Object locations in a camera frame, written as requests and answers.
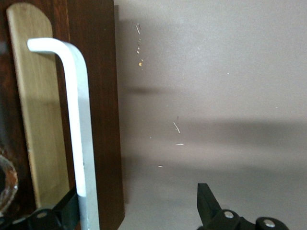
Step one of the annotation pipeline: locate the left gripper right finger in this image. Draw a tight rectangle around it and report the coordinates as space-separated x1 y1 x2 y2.
196 183 289 230

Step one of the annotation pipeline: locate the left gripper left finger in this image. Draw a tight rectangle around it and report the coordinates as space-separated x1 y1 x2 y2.
0 186 80 230

